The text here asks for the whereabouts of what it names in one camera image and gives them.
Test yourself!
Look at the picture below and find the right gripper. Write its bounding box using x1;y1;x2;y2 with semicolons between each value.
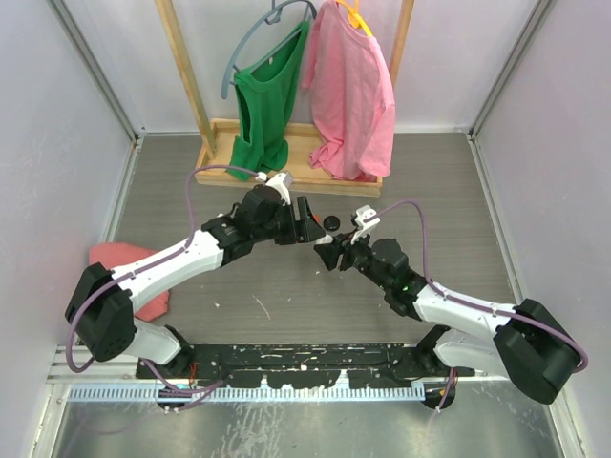
315;226;391;292

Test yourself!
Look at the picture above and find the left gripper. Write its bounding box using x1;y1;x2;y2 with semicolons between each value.
253;196;325;245

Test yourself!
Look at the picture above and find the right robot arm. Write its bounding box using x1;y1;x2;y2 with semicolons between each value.
314;234;587;405

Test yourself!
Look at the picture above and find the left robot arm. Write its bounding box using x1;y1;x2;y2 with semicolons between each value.
65;185;326;378

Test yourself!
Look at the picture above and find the wooden clothes rack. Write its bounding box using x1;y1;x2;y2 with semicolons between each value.
156;1;414;198

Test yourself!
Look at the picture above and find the green t-shirt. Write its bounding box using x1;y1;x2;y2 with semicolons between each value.
228;21;310;181

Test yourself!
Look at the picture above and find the pink t-shirt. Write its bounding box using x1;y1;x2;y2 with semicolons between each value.
302;1;395;181

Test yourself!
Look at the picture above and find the red folded cloth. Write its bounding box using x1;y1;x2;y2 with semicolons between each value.
88;242;170;322

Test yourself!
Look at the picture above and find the grey-blue hanger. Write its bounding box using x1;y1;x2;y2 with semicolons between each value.
221;0;318;100

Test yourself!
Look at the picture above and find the yellow hanger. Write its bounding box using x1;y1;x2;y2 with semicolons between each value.
335;0;372;37

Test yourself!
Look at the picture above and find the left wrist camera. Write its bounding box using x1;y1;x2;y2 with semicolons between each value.
255;171;294;205

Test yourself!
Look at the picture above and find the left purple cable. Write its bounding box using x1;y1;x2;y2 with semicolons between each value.
65;164;268;411

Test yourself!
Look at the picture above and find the purple cable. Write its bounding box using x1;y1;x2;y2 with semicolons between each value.
376;199;589;416
65;164;268;411

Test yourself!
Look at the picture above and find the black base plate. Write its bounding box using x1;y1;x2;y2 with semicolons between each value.
157;343;450;389

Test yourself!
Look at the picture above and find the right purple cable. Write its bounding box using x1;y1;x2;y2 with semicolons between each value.
376;199;589;416

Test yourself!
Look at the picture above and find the white cable duct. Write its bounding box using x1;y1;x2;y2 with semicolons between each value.
66;381;426;403

